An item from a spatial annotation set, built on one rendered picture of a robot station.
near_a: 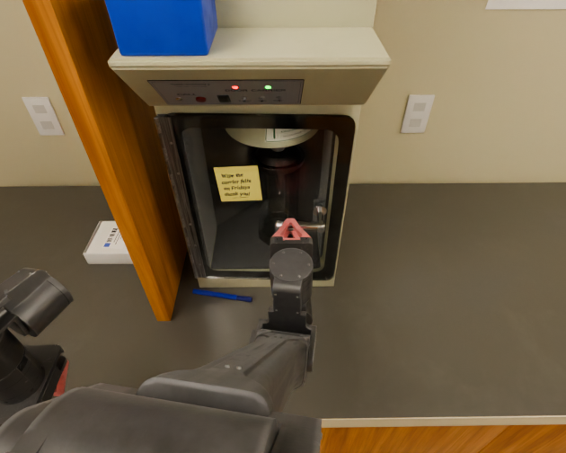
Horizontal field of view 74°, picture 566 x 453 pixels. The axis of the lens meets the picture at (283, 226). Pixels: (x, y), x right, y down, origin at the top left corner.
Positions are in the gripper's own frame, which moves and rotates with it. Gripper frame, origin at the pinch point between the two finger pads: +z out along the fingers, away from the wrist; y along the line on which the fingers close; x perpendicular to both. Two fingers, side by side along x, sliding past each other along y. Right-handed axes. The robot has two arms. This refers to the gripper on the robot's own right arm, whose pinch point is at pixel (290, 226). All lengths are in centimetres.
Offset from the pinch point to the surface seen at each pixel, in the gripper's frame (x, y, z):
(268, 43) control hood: 3.1, 31.0, -0.4
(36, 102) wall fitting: 68, 0, 48
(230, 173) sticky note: 10.4, 8.3, 4.5
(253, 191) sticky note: 6.6, 4.2, 4.4
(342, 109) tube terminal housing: -8.0, 19.2, 6.2
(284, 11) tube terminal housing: 1.1, 32.9, 6.2
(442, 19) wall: -37, 20, 50
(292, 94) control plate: 0.0, 24.3, 0.3
